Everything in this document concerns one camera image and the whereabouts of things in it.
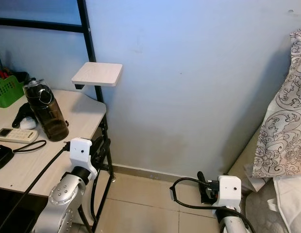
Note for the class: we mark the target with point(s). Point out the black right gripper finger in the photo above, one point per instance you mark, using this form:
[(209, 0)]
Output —
[(202, 178)]

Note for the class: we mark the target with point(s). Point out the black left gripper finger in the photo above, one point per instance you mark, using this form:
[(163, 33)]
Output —
[(104, 146)]

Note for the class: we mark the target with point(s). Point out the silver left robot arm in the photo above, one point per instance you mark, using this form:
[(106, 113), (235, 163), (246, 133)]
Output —
[(60, 196)]

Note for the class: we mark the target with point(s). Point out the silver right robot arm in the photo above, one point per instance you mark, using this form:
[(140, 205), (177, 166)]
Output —
[(233, 224)]

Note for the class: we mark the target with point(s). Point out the dark translucent water bottle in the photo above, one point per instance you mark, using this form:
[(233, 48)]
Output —
[(48, 114)]

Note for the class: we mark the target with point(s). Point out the small light wooden shelf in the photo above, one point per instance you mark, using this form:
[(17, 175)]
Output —
[(97, 73)]

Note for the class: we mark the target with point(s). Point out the small white round object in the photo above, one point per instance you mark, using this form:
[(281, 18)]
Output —
[(28, 123)]

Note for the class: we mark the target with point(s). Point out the white quilted mattress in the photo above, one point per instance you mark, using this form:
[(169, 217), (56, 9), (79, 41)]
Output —
[(291, 204)]

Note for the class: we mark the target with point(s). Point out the white remote control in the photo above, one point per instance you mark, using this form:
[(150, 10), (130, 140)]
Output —
[(17, 134)]

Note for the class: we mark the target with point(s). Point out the white black patterned quilt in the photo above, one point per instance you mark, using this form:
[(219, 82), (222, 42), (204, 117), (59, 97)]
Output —
[(284, 121)]

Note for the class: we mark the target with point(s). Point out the green plastic basket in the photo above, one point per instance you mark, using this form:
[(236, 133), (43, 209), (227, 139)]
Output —
[(7, 92)]

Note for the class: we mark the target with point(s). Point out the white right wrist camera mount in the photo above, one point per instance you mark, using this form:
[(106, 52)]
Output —
[(229, 189)]

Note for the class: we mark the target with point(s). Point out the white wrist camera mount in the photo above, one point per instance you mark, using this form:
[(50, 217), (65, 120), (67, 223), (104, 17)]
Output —
[(80, 150), (229, 189)]

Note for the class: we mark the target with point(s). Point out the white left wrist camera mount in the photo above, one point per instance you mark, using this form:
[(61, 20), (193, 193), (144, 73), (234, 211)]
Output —
[(80, 150)]

